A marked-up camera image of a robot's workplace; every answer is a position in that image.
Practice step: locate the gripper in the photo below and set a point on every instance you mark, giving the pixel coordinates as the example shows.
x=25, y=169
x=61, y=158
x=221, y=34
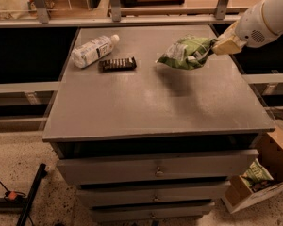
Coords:
x=252, y=26

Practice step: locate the green jalapeno chip bag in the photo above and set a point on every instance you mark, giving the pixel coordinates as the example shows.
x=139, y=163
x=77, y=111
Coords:
x=188, y=53

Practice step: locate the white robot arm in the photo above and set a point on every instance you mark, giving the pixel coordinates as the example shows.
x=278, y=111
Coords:
x=259, y=25

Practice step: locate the dark chocolate rxbar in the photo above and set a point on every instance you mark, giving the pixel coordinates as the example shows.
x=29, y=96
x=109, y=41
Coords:
x=117, y=64

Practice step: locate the green chip bag in box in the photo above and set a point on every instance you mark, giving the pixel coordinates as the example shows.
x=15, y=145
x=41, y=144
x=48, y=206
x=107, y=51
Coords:
x=257, y=177

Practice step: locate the grey drawer cabinet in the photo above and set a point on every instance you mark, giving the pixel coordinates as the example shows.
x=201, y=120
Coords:
x=154, y=109

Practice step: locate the cardboard box on floor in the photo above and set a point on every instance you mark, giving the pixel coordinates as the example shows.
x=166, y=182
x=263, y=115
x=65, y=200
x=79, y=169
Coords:
x=270, y=149

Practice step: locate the top grey drawer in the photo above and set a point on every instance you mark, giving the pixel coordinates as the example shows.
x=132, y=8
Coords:
x=153, y=167

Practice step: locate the grey drawer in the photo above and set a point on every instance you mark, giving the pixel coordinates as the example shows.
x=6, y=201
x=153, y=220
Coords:
x=153, y=193
x=169, y=210
x=153, y=167

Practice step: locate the clear plastic water bottle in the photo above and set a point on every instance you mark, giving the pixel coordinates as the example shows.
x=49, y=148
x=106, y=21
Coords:
x=84, y=55

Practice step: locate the middle grey drawer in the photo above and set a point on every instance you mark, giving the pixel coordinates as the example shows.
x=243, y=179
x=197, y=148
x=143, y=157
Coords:
x=153, y=193

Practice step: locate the bottom grey drawer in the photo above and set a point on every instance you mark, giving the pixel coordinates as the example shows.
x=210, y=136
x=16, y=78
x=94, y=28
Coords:
x=169, y=210

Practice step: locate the black stand leg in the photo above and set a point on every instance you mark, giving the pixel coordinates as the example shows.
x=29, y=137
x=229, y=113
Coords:
x=40, y=174

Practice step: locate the metal shelf rail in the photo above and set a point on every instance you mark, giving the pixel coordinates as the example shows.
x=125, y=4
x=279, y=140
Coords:
x=61, y=13

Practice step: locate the orange cable clip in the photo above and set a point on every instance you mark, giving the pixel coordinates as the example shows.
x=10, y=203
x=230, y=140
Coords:
x=14, y=196

